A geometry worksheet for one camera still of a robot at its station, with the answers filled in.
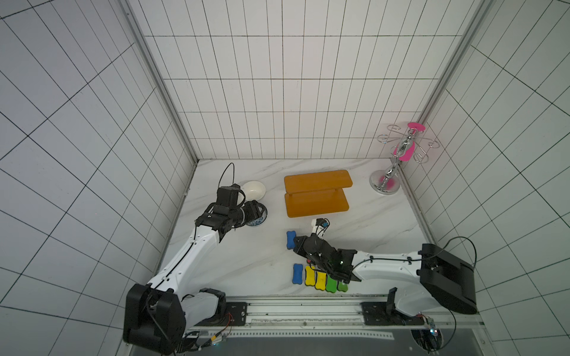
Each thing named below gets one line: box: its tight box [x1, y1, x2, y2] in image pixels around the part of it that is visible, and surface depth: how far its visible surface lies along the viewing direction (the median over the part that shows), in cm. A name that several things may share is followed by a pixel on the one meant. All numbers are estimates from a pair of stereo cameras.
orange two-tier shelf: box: [284, 169, 354, 219], surface depth 100 cm
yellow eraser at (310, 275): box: [305, 265, 316, 286], surface depth 80 cm
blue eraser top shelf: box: [292, 263, 304, 285], surface depth 83 cm
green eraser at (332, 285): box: [325, 274, 338, 293], surface depth 79 cm
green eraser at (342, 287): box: [337, 281, 349, 293], surface depth 79 cm
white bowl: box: [241, 180, 267, 201], surface depth 105 cm
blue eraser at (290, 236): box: [286, 230, 297, 250], surface depth 84 cm
